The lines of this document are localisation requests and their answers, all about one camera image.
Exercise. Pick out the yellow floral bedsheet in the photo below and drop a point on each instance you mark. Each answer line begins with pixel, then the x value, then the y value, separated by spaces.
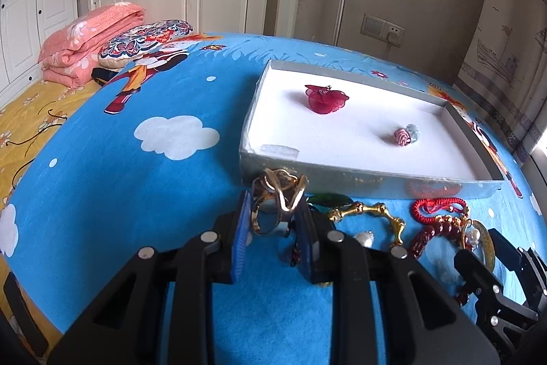
pixel 25 121

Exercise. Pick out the patterned embroidered pillow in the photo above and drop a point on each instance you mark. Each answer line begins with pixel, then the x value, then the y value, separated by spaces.
pixel 141 42

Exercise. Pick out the red and blue bead charm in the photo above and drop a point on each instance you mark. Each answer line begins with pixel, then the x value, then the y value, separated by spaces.
pixel 404 136

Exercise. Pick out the gold bamboo-shaped bangle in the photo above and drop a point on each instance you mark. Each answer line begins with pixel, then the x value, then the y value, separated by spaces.
pixel 363 211

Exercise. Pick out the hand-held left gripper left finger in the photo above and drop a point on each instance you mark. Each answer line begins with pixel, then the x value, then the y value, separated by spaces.
pixel 241 236

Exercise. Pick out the pearl earring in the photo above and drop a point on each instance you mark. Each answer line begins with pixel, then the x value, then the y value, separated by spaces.
pixel 472 237
pixel 363 239

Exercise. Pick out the wall power socket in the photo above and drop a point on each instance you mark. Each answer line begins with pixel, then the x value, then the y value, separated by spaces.
pixel 395 35

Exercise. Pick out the metal pole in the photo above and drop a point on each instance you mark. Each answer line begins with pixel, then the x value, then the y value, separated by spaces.
pixel 342 1

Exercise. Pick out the pink folded quilt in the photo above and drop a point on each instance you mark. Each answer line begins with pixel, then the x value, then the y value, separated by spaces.
pixel 85 35

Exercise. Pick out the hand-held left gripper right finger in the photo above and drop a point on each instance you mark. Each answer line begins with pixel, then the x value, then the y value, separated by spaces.
pixel 305 245

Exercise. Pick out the wall light switch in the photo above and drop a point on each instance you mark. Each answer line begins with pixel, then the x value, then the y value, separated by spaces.
pixel 374 26

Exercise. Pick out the red flower brooch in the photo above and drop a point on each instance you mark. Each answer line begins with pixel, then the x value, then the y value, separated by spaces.
pixel 324 100

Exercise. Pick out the white wardrobe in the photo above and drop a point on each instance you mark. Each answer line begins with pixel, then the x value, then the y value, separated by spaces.
pixel 30 6

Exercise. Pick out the grey cardboard box tray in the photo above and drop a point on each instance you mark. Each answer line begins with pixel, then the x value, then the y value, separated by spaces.
pixel 363 177

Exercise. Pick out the black flat object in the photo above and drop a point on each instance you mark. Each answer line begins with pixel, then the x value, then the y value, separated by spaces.
pixel 23 311

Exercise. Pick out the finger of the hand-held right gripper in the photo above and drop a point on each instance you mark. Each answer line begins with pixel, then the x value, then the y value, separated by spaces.
pixel 474 266
pixel 506 249

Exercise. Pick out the wide gold bangle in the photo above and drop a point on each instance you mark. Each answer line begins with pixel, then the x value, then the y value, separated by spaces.
pixel 487 245

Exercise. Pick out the ship printed curtain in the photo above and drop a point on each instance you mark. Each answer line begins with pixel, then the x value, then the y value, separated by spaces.
pixel 508 48

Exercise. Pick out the blue cartoon printed blanket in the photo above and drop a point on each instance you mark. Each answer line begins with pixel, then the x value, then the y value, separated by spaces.
pixel 128 177

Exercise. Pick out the small black object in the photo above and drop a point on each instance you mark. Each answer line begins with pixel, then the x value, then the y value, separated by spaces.
pixel 101 76

